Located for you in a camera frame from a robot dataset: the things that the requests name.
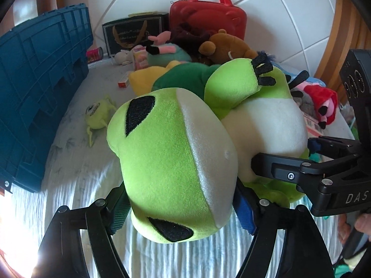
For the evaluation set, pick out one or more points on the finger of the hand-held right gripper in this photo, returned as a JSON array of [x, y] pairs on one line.
[[278, 169], [333, 146]]

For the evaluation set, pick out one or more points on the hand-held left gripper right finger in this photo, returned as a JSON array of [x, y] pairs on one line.
[[245, 211]]

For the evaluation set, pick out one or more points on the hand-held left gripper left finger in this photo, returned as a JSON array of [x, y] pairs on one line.
[[120, 211]]

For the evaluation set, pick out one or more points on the large green frog plush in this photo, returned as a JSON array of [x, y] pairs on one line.
[[174, 150]]

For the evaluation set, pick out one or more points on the small green one-eyed monster plush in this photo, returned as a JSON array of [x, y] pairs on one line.
[[97, 114]]

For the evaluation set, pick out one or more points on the blue plastic crate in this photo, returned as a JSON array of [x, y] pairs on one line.
[[37, 78]]

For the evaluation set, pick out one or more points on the person's right hand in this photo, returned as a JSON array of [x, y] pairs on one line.
[[363, 223]]

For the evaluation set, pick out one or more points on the red flamingo plush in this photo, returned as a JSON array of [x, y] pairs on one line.
[[321, 98]]

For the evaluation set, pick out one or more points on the grey plush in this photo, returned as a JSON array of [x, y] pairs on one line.
[[305, 105]]

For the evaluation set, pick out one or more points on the small red white box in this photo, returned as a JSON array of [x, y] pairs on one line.
[[123, 82]]

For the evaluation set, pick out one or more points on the brown bear plush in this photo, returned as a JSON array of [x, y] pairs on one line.
[[229, 47]]

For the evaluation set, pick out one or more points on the green dinosaur plush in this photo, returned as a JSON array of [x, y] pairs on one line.
[[185, 75]]

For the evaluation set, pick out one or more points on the small pink box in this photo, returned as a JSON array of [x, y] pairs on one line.
[[141, 60]]

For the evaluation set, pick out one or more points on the small white plush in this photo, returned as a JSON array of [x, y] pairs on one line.
[[124, 57]]

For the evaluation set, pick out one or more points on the teal and pink plush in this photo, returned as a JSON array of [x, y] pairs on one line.
[[174, 52]]

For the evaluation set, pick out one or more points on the red can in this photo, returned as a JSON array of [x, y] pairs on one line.
[[95, 55]]

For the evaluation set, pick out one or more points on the dark brown plush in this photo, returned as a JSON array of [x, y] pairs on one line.
[[188, 34]]

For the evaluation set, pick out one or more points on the red toy suitcase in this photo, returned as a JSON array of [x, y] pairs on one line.
[[208, 17]]

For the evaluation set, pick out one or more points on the pink pig plush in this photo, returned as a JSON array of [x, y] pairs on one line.
[[159, 38]]

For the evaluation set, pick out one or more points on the black box with gold print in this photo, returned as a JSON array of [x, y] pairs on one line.
[[127, 31]]

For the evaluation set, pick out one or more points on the yellow notepad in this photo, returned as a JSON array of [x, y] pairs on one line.
[[142, 14]]

